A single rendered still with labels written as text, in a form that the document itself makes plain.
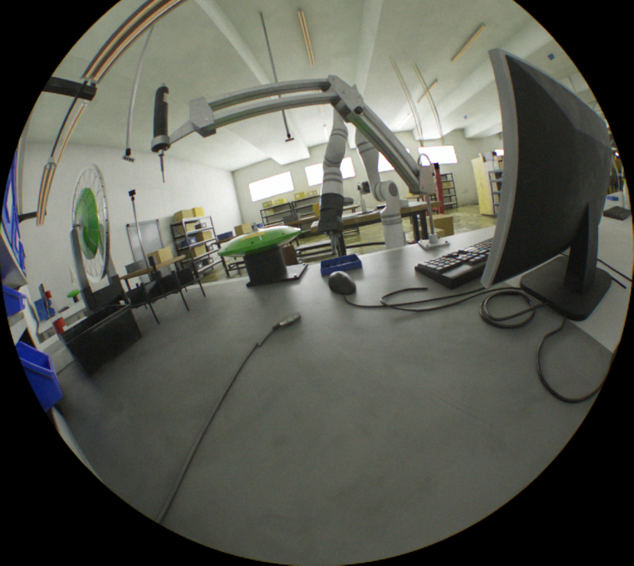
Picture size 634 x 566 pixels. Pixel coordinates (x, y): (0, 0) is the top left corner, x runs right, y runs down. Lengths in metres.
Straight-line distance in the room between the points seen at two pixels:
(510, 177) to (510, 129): 0.05
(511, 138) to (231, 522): 0.42
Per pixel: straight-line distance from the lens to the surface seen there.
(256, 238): 0.59
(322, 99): 0.58
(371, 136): 0.61
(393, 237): 0.87
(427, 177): 0.70
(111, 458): 0.37
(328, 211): 0.60
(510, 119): 0.24
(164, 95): 0.59
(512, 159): 0.24
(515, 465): 0.23
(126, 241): 5.61
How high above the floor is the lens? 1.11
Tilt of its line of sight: 11 degrees down
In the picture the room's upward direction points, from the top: 13 degrees counter-clockwise
